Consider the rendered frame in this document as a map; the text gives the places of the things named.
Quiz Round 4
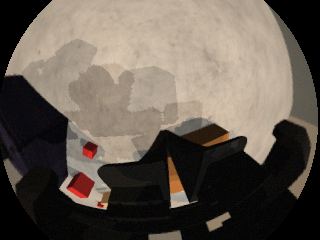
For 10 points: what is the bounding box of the orange square block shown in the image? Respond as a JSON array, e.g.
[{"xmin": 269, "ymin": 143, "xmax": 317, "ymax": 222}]
[{"xmin": 167, "ymin": 123, "xmax": 229, "ymax": 193}]

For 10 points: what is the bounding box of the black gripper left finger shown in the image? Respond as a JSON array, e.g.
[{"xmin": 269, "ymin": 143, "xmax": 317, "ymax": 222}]
[{"xmin": 97, "ymin": 131, "xmax": 172, "ymax": 208}]

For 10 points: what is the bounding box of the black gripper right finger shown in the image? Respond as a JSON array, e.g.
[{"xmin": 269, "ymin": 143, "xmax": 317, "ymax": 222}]
[{"xmin": 164, "ymin": 131, "xmax": 248, "ymax": 203}]

